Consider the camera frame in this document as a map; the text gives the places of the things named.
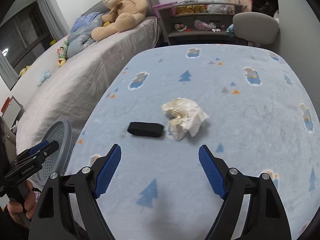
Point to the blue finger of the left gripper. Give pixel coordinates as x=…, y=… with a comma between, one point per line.
x=39, y=146
x=47, y=150

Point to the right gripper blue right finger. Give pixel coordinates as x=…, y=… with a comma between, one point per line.
x=214, y=176

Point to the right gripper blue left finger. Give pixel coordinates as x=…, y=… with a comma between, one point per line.
x=104, y=169

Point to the white paper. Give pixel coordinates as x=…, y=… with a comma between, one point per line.
x=185, y=116

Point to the grey perforated trash basket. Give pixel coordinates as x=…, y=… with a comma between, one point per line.
x=57, y=162

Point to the person's left hand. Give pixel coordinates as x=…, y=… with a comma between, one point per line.
x=15, y=208

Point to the grey checkered bed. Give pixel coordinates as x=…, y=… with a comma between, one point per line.
x=74, y=89

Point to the black fabric band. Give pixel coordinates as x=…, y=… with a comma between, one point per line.
x=145, y=129

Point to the small light blue plush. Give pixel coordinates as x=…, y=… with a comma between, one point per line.
x=45, y=76

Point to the blue patterned table blanket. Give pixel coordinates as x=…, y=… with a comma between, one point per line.
x=260, y=119

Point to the small yellow plush toy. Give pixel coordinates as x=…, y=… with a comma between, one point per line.
x=24, y=70

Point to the grey curtain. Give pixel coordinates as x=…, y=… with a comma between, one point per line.
x=8, y=74

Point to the green hooded plush doll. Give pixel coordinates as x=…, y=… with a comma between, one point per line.
x=62, y=54

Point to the light blue folded quilt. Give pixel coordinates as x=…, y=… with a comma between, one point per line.
x=81, y=38

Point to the blue patterned pillow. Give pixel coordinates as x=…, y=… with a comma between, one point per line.
x=84, y=21

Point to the pink plastic bag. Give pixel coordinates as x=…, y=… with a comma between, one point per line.
x=199, y=25

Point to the grey shelf unit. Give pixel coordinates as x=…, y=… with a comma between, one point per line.
x=179, y=28

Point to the grey office chair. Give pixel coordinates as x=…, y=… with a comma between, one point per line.
x=255, y=27

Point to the large tan teddy bear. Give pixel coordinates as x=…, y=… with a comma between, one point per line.
x=123, y=15

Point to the yellow gold patterned box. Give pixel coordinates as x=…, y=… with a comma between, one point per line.
x=191, y=9

